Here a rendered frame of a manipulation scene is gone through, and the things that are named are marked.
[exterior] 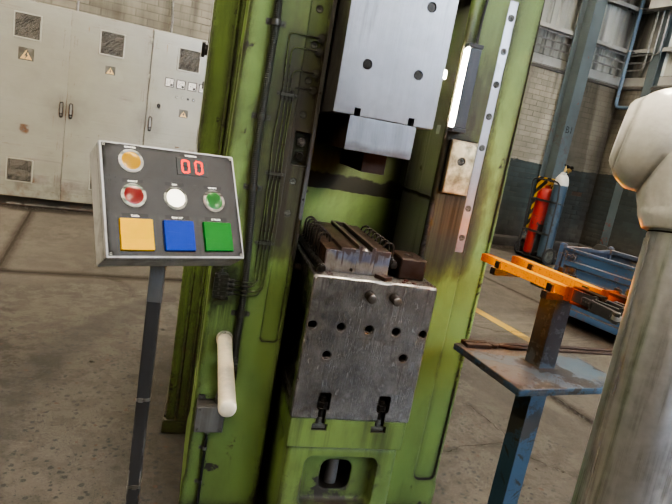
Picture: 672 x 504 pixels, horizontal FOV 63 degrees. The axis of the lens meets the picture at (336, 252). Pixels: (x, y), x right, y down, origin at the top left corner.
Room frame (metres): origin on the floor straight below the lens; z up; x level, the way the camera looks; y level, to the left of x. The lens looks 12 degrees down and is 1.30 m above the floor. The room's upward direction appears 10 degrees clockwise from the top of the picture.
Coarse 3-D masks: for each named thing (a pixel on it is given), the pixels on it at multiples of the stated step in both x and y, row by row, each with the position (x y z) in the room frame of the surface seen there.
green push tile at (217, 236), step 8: (208, 224) 1.33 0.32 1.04; (216, 224) 1.34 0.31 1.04; (224, 224) 1.36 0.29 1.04; (208, 232) 1.32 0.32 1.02; (216, 232) 1.33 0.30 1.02; (224, 232) 1.35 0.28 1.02; (208, 240) 1.31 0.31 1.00; (216, 240) 1.32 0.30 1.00; (224, 240) 1.34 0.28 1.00; (232, 240) 1.35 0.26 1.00; (208, 248) 1.30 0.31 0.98; (216, 248) 1.32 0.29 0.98; (224, 248) 1.33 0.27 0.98; (232, 248) 1.34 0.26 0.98
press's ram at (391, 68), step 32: (352, 0) 1.56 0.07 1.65; (384, 0) 1.58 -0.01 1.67; (416, 0) 1.60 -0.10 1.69; (448, 0) 1.62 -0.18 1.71; (352, 32) 1.56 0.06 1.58; (384, 32) 1.58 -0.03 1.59; (416, 32) 1.60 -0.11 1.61; (448, 32) 1.63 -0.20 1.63; (352, 64) 1.56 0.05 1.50; (384, 64) 1.59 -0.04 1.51; (416, 64) 1.61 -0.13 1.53; (352, 96) 1.57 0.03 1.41; (384, 96) 1.59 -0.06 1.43; (416, 96) 1.61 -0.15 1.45; (416, 128) 1.70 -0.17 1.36
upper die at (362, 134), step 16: (320, 128) 1.96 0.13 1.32; (336, 128) 1.71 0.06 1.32; (352, 128) 1.57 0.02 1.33; (368, 128) 1.58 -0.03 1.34; (384, 128) 1.59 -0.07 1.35; (400, 128) 1.61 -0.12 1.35; (336, 144) 1.67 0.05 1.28; (352, 144) 1.57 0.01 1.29; (368, 144) 1.59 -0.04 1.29; (384, 144) 1.60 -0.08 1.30; (400, 144) 1.61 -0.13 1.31
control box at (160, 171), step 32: (96, 160) 1.26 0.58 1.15; (160, 160) 1.33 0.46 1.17; (192, 160) 1.38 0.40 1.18; (224, 160) 1.45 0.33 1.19; (96, 192) 1.24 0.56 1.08; (160, 192) 1.29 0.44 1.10; (192, 192) 1.35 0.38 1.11; (224, 192) 1.41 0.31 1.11; (96, 224) 1.22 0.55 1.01; (160, 224) 1.26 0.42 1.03; (96, 256) 1.20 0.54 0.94; (128, 256) 1.18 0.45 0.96; (160, 256) 1.23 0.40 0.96; (192, 256) 1.27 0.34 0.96; (224, 256) 1.33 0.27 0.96
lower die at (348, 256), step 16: (336, 224) 1.92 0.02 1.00; (320, 240) 1.68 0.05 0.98; (336, 240) 1.67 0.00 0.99; (352, 240) 1.68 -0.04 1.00; (368, 240) 1.76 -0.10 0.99; (320, 256) 1.63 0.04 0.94; (336, 256) 1.58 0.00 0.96; (352, 256) 1.59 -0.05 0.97; (368, 256) 1.60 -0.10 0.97; (384, 256) 1.61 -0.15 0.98; (352, 272) 1.59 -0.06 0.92; (368, 272) 1.60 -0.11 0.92; (384, 272) 1.62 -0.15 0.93
